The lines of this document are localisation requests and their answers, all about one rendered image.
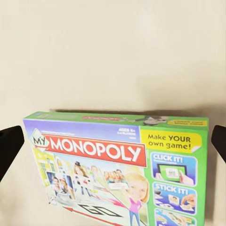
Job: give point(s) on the bed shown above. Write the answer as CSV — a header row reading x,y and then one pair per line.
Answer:
x,y
131,57

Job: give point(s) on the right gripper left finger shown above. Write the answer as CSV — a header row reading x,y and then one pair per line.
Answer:
x,y
11,141

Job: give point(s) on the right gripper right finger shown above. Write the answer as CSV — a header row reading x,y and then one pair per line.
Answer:
x,y
218,139

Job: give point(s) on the board game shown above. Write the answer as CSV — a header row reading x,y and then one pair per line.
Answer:
x,y
123,170

